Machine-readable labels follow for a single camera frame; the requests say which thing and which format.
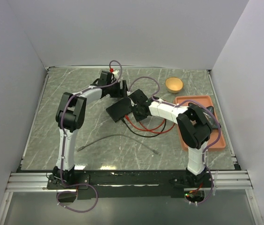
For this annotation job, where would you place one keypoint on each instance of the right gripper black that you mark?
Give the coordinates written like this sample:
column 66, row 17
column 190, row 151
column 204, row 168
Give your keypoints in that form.
column 139, row 118

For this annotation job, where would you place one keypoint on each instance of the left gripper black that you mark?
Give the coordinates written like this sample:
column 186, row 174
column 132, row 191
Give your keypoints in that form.
column 121, row 93

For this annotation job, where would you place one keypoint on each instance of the black network switch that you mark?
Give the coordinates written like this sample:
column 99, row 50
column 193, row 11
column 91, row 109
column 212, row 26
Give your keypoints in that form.
column 120, row 109

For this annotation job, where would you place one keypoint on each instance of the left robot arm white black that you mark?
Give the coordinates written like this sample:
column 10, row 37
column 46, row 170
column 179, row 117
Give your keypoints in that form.
column 70, row 117

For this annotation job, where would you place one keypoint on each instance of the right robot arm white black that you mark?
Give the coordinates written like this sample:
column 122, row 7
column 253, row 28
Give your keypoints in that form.
column 193, row 125

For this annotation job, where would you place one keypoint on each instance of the yellow ceramic bowl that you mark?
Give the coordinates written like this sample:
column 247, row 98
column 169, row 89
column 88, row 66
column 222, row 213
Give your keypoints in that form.
column 174, row 85

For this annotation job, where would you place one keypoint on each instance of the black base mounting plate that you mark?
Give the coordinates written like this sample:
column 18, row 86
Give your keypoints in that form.
column 129, row 183

